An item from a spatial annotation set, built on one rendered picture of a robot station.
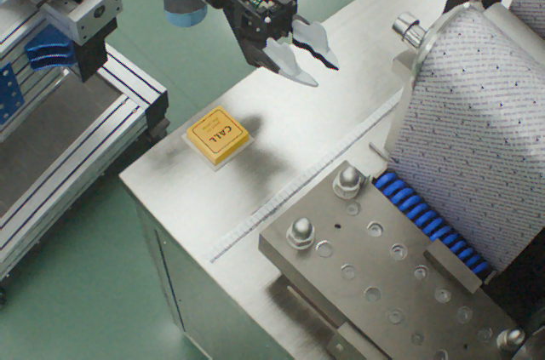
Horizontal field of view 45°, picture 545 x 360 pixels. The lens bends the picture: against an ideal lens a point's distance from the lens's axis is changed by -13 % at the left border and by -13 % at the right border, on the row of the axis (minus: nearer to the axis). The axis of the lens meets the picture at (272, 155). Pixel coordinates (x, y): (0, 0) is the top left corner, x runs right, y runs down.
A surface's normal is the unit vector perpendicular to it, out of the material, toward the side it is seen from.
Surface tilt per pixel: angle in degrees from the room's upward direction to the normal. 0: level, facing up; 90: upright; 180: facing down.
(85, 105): 0
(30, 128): 0
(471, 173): 90
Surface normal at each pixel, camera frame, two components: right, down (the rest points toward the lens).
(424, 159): -0.73, 0.58
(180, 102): 0.05, -0.48
